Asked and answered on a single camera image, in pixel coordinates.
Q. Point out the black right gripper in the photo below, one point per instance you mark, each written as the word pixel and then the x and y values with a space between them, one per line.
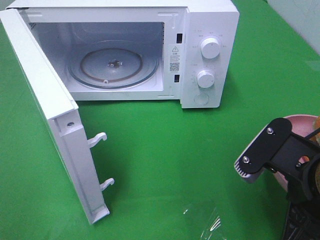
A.
pixel 302 186

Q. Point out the pink round plate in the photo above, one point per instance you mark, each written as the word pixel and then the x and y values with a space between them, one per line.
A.
pixel 296 121

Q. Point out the white microwave door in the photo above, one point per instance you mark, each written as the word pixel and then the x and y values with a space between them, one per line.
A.
pixel 61 113

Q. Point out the toy burger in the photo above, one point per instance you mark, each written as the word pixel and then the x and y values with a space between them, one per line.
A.
pixel 317 130

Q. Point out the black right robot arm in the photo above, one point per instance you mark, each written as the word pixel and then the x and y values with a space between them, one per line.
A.
pixel 302 219

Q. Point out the lower white microwave knob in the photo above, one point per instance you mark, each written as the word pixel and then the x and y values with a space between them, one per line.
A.
pixel 205 79

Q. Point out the white microwave knob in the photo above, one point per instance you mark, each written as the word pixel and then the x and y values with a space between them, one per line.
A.
pixel 210 47
pixel 205 79

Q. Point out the upper white microwave knob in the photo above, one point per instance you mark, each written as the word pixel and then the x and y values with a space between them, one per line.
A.
pixel 210 47

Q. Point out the white microwave oven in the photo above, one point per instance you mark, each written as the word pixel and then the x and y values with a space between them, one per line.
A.
pixel 174 28

